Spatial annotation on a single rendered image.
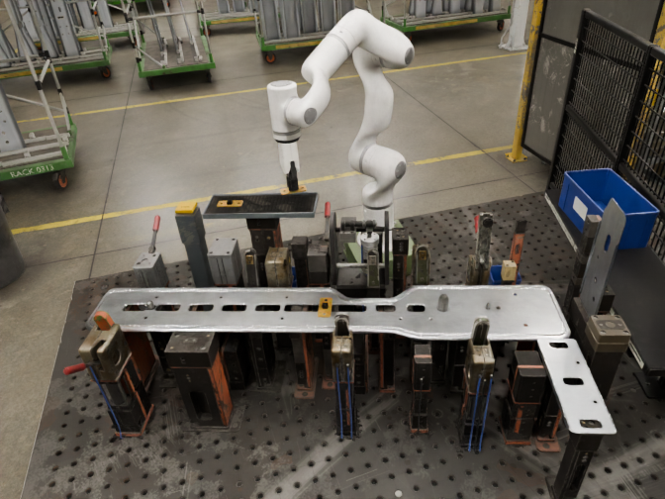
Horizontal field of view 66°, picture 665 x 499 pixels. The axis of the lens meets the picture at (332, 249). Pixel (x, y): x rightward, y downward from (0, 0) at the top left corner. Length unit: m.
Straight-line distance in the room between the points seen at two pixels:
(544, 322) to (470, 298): 0.21
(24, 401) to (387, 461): 2.05
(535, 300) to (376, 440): 0.61
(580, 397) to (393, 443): 0.53
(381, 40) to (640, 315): 1.09
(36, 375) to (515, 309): 2.48
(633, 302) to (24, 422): 2.63
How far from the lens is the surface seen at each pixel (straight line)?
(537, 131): 4.54
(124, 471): 1.66
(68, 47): 8.77
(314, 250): 1.61
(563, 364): 1.42
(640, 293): 1.67
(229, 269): 1.62
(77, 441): 1.79
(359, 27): 1.68
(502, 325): 1.48
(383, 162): 1.85
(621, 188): 1.97
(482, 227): 1.55
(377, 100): 1.82
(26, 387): 3.15
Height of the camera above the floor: 1.99
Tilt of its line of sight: 34 degrees down
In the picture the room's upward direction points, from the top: 4 degrees counter-clockwise
